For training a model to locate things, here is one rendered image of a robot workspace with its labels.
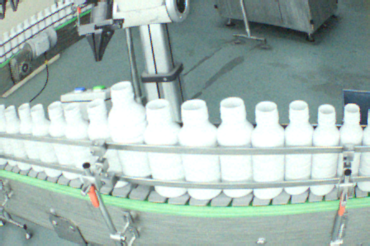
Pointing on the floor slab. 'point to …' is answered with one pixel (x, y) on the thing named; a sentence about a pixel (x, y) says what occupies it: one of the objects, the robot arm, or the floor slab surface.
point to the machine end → (282, 12)
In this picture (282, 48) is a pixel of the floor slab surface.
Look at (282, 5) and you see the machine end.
